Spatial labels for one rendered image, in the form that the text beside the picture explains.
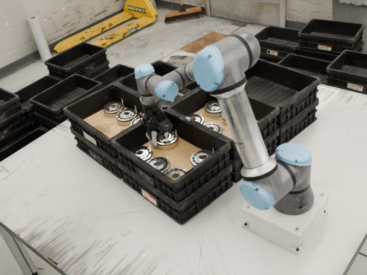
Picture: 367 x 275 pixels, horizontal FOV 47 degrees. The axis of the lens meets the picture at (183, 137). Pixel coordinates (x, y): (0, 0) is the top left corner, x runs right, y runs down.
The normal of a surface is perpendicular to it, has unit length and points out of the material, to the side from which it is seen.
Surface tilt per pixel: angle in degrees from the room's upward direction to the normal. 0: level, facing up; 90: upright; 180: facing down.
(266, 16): 90
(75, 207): 0
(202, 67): 84
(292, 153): 7
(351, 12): 95
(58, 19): 90
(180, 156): 0
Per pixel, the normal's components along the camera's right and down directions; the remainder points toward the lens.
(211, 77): -0.82, 0.36
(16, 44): 0.77, 0.30
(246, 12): -0.63, 0.52
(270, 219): -0.13, -0.79
